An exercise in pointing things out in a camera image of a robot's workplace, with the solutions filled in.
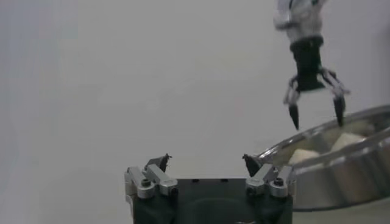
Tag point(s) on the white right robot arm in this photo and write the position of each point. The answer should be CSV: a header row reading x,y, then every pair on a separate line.
x,y
304,21

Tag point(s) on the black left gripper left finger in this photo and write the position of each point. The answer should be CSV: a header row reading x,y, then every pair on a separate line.
x,y
158,179

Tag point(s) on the white steamed baozi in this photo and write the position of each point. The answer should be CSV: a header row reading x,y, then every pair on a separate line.
x,y
301,156
345,140

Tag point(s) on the perforated steel steamer basket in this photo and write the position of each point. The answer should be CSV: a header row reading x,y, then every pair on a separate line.
x,y
335,182

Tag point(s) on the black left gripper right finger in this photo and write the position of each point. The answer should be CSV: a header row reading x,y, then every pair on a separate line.
x,y
265,179

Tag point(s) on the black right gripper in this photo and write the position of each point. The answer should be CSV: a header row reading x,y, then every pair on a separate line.
x,y
307,64

